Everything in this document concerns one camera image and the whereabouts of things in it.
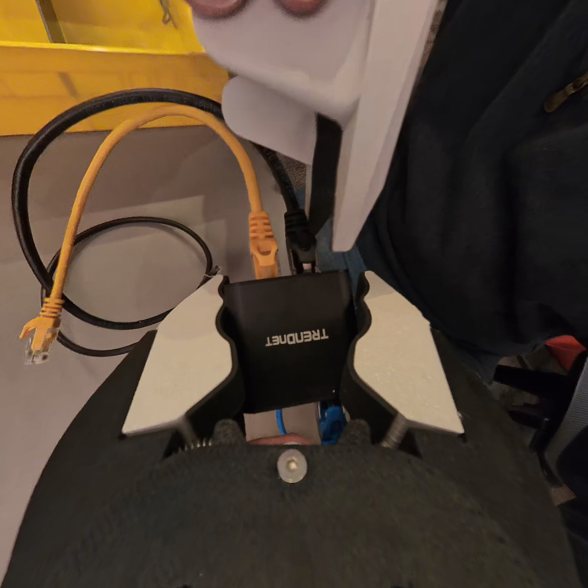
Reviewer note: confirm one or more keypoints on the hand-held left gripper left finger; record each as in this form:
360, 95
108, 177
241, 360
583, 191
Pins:
183, 363

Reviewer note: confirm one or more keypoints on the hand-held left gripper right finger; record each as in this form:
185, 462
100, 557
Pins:
404, 363

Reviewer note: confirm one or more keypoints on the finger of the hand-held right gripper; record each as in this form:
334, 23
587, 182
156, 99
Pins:
390, 115

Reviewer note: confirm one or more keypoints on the black network switch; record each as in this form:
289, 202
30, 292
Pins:
289, 321

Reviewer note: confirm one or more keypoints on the person's right hand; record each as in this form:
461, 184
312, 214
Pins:
298, 5

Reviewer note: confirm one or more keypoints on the person's dark jacket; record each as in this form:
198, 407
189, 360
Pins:
482, 183

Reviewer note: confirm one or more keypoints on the red object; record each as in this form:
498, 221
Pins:
567, 351

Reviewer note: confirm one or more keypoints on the yellow storage box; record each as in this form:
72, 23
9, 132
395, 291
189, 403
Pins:
92, 82

